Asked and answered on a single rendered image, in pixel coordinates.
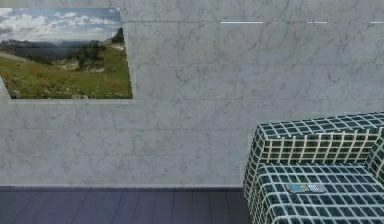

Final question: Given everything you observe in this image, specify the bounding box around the green white checked sofa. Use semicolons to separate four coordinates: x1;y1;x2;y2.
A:
242;111;384;224

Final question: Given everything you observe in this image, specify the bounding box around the grey remote control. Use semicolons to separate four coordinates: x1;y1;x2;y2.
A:
285;182;328;195

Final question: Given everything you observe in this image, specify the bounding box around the window with mountain view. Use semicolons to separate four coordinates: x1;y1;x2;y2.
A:
0;7;134;100

